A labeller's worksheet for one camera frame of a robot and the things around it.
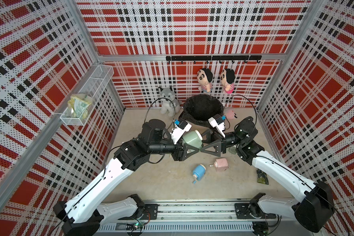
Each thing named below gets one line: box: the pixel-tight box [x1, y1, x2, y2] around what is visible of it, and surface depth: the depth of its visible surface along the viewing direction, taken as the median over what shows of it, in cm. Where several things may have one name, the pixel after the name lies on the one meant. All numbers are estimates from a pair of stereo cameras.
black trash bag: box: [179, 93, 224, 129], surface depth 92 cm
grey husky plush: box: [160, 87, 181, 117], surface depth 110 cm
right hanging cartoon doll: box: [220, 68, 236, 94], surface depth 96 cm
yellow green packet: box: [67, 93, 93, 119], surface depth 65 cm
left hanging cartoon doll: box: [197, 68, 213, 93], surface depth 95 cm
